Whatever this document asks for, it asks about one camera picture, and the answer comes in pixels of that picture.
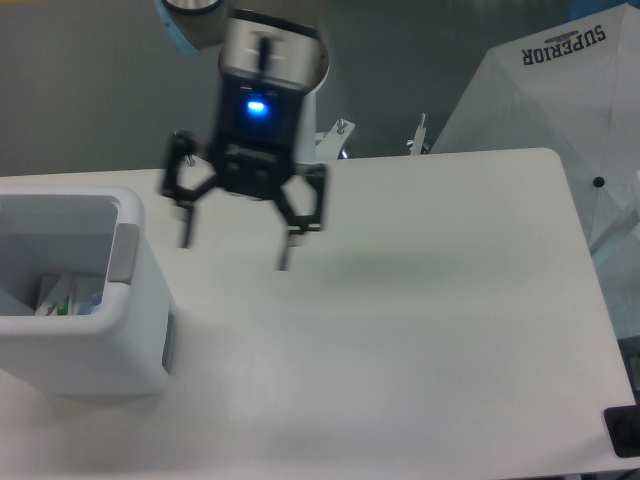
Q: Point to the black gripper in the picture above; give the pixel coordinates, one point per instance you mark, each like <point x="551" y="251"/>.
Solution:
<point x="252" y="155"/>

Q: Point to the clear crushed plastic bottle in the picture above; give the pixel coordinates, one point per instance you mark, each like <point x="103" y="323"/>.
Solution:
<point x="91" y="305"/>

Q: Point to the clear plastic wrapper green print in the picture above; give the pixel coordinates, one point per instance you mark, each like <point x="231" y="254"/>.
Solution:
<point x="60" y="294"/>

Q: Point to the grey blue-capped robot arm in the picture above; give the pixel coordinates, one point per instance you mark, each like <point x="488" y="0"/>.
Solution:
<point x="269" y="63"/>

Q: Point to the white grey trash can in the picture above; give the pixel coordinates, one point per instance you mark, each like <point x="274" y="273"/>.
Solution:
<point x="121" y="349"/>

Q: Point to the white umbrella with lettering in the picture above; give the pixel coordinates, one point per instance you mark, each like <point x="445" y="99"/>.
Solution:
<point x="573" y="89"/>

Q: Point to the black device at table edge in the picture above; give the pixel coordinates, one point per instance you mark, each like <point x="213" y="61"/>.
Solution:
<point x="622" y="423"/>

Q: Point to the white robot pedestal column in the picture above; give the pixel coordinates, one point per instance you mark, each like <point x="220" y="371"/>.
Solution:
<point x="306" y="139"/>

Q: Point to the white metal base frame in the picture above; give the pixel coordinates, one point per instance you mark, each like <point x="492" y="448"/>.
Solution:
<point x="333" y="143"/>

